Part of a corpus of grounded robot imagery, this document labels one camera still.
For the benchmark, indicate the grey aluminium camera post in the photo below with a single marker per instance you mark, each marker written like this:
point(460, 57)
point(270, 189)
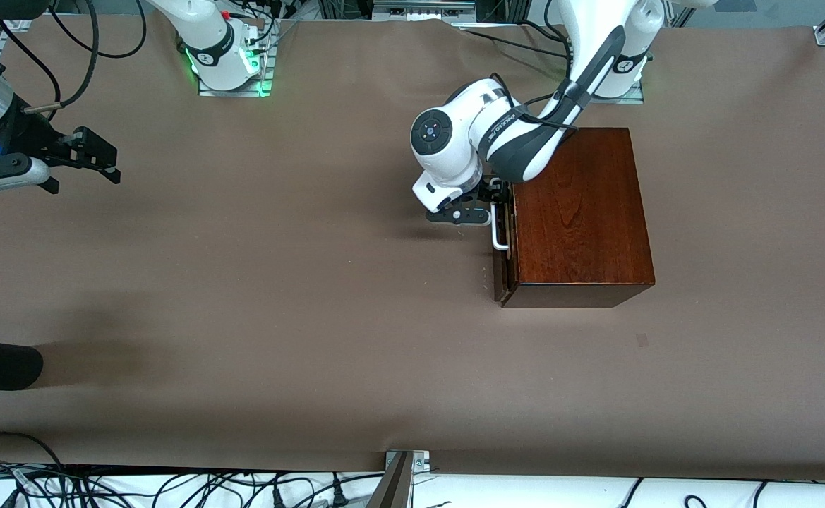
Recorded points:
point(394, 487)

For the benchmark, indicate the aluminium equipment rack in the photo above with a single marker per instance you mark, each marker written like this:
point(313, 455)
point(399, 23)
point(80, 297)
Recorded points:
point(423, 8)

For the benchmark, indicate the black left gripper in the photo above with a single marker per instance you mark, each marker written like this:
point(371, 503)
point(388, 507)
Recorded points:
point(487, 190)

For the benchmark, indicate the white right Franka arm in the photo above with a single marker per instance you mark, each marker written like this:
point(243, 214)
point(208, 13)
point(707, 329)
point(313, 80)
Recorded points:
point(207, 35)

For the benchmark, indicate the brown paper table cover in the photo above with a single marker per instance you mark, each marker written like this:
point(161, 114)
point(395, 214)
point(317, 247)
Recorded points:
point(243, 317)

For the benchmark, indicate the aluminium post bracket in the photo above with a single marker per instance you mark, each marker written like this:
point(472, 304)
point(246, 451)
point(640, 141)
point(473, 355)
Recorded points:
point(420, 462)

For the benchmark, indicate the aluminium right arm base plate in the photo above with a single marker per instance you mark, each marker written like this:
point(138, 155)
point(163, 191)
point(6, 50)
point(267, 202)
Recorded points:
point(236, 90)

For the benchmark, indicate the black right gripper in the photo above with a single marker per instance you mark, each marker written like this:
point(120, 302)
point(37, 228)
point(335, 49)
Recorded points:
point(25, 132)

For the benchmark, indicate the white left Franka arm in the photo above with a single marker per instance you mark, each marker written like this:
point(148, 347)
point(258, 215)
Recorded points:
point(454, 134)

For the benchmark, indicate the aluminium left arm base plate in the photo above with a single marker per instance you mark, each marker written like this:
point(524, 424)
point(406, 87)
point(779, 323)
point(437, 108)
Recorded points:
point(624, 100)

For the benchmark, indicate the dark wooden drawer cabinet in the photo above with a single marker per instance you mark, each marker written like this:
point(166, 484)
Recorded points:
point(581, 212)

